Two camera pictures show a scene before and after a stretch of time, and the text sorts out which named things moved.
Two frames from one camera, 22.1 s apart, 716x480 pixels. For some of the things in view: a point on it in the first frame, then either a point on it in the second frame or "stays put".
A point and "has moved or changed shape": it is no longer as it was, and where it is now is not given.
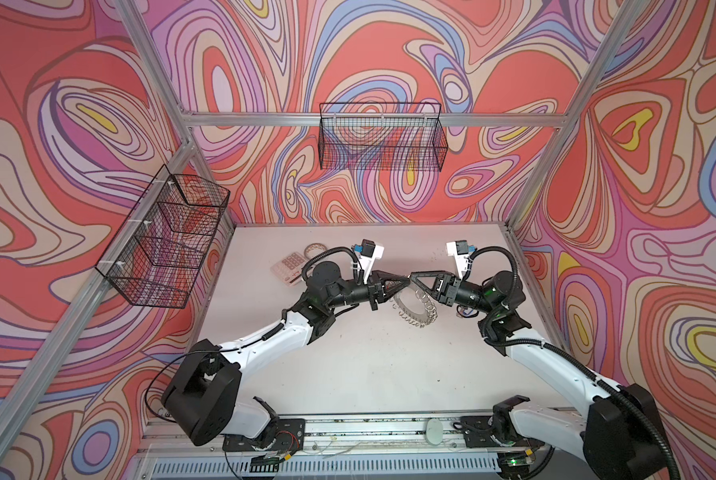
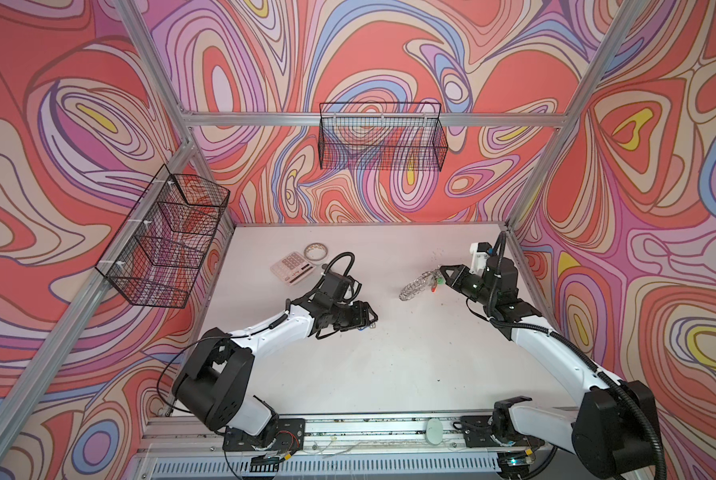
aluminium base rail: (355, 446) stays put
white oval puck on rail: (434, 431) stays put
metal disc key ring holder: (415, 307) has moved or changed shape
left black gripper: (375, 291) to (363, 317)
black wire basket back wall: (386, 136) stays put
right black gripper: (446, 286) to (456, 281)
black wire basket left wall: (159, 254) stays put
